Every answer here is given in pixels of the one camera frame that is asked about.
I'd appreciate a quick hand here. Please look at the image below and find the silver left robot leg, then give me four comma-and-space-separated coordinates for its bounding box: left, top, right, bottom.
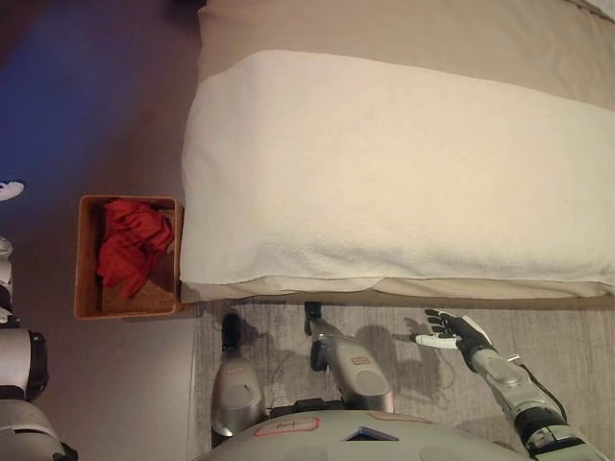
209, 314, 269, 439

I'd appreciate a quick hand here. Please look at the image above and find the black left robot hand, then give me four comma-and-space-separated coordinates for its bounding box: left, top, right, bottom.
0, 180, 26, 202

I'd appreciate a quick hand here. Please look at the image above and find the bed with white blanket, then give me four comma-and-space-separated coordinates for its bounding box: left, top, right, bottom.
180, 49, 615, 285

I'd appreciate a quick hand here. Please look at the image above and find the white bed sheet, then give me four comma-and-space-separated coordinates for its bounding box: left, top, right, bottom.
566, 0, 615, 15

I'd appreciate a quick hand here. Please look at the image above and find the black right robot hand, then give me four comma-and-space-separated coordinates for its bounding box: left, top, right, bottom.
415, 307, 494, 359

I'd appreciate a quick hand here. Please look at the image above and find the beige bed frame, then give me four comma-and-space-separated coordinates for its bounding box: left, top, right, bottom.
191, 293, 615, 309

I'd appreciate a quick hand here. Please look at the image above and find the grey robot torso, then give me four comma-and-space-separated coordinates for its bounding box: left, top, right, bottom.
191, 407, 528, 461

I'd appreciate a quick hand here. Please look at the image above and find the silver robot leg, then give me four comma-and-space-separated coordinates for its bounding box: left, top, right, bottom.
302, 301, 396, 415
209, 314, 269, 439

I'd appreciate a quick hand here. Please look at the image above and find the silver right robot leg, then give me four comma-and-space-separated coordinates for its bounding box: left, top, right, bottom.
302, 301, 396, 415

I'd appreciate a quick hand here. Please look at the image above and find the cream mattress cover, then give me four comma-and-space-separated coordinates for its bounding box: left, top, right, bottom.
181, 274, 615, 302

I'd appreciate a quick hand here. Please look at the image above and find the brown wicker basket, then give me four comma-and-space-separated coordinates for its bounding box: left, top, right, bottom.
73, 194, 186, 322

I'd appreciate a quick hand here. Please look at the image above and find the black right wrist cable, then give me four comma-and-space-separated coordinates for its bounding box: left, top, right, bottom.
507, 353, 569, 426

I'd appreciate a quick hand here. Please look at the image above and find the red cloth garment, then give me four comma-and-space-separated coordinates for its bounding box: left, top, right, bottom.
95, 199, 175, 300

